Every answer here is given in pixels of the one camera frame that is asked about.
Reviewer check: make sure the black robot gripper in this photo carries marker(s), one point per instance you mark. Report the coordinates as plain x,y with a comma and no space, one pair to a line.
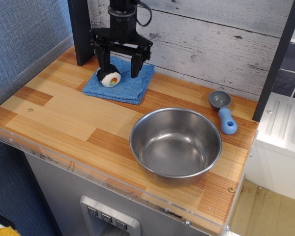
121,36

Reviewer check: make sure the plush sushi roll toy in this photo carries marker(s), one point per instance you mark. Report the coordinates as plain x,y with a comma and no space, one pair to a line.
109,77

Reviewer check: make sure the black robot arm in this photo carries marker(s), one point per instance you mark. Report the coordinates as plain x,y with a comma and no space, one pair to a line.
121,3

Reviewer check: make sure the stainless steel bowl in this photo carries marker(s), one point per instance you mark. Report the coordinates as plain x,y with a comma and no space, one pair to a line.
175,147

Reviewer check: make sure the folded blue cloth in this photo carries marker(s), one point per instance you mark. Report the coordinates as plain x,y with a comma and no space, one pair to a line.
128,89

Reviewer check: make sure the grey toy cabinet front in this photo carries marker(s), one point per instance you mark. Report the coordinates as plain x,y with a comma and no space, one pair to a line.
161,211

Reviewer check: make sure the silver dispenser button panel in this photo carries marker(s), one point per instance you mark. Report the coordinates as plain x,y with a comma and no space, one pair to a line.
103,220

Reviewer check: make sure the white ribbed side unit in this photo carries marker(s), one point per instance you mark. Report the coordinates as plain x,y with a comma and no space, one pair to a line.
272,160

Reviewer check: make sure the yellow black object at corner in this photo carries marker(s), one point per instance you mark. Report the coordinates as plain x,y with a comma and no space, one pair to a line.
8,231

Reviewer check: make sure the dark grey left post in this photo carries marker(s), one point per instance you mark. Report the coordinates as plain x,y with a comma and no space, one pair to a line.
80,24

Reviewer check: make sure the dark grey post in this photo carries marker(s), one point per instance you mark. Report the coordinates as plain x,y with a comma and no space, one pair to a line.
276,63
80,24

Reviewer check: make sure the grey scoop blue handle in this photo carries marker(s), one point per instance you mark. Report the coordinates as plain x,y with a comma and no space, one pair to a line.
220,101

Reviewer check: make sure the dark grey right post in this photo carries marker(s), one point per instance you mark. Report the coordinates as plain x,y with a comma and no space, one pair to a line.
276,63

